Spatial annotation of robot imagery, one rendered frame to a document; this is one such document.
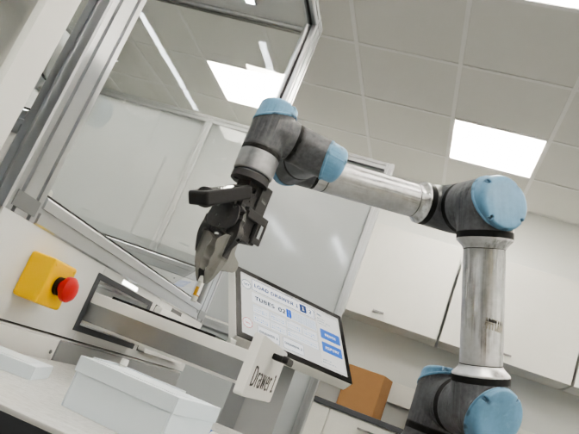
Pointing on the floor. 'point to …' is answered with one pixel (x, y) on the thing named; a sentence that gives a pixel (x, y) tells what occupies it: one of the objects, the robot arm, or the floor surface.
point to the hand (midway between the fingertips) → (202, 274)
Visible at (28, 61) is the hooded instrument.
